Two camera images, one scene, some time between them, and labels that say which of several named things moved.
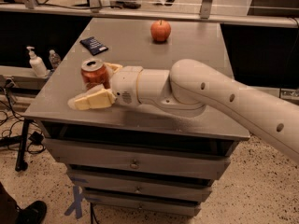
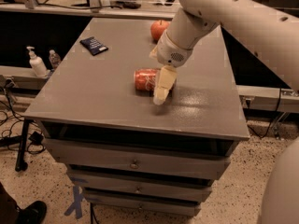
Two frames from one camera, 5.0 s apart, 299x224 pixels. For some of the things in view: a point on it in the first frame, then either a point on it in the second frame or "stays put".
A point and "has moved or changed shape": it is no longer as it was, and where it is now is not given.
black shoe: [32, 214] stays put
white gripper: [125, 85] → [169, 52]
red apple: [161, 30] stays put
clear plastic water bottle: [54, 59] stays put
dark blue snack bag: [92, 45] stays put
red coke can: [93, 73] has moved or changed shape
